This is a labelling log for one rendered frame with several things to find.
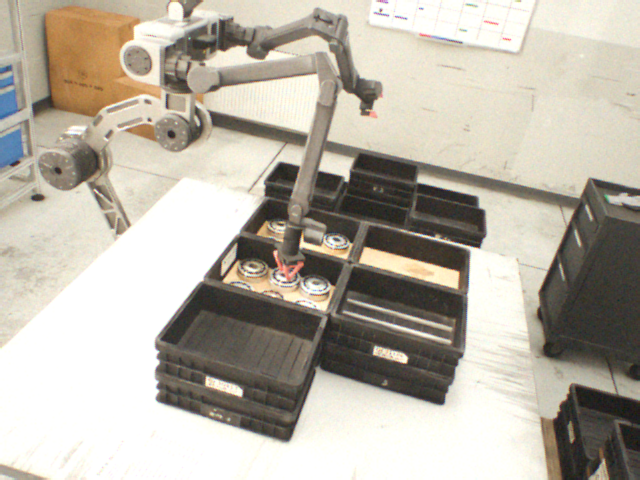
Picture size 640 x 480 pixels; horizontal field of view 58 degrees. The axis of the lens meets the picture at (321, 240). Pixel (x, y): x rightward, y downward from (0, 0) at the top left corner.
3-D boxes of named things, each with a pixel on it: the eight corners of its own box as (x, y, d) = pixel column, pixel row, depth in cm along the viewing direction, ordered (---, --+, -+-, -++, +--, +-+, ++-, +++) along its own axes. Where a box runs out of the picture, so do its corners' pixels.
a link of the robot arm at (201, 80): (338, 47, 169) (333, 45, 159) (344, 94, 172) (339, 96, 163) (197, 68, 178) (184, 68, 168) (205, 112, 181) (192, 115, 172)
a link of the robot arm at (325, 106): (326, 76, 172) (320, 77, 162) (344, 82, 171) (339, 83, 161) (292, 210, 186) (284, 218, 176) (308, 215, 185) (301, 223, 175)
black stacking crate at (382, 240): (344, 290, 198) (350, 263, 192) (360, 248, 223) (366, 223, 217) (458, 322, 193) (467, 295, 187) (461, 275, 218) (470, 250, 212)
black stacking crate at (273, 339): (152, 375, 153) (152, 343, 147) (199, 310, 178) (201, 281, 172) (293, 419, 148) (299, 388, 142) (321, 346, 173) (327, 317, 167)
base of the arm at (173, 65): (171, 79, 181) (172, 40, 175) (196, 84, 180) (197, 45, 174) (159, 86, 174) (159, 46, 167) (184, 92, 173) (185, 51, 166)
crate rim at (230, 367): (151, 349, 148) (151, 342, 147) (200, 285, 173) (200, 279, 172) (299, 394, 143) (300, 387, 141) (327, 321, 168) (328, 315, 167)
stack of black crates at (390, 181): (336, 234, 360) (349, 169, 336) (345, 212, 385) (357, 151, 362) (399, 249, 355) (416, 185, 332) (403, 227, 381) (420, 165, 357)
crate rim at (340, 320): (327, 321, 168) (329, 315, 167) (348, 268, 193) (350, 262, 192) (463, 360, 163) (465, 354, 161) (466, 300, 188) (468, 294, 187)
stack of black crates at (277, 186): (255, 251, 330) (263, 181, 307) (270, 226, 356) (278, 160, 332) (322, 268, 326) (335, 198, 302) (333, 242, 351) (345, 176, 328)
